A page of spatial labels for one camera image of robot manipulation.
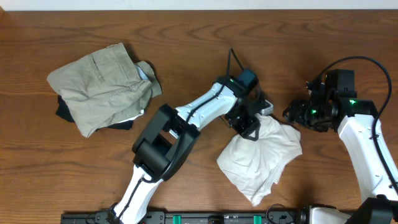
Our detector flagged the black garment under shorts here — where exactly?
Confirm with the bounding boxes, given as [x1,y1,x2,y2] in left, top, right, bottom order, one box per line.
[55,95,75,123]

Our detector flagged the folded khaki shorts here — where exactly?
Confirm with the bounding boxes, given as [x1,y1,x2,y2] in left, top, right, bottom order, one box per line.
[47,43,162,138]

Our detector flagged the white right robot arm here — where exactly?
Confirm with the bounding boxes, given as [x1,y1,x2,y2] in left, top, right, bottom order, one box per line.
[282,80,397,223]

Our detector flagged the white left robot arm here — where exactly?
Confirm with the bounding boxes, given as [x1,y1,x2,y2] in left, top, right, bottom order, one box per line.
[106,77,273,223]

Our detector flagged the light grey t-shirt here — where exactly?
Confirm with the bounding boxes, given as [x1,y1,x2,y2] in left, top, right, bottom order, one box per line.
[216,115,302,207]

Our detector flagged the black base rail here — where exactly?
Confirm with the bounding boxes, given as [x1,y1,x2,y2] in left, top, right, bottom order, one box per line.
[60,203,364,224]

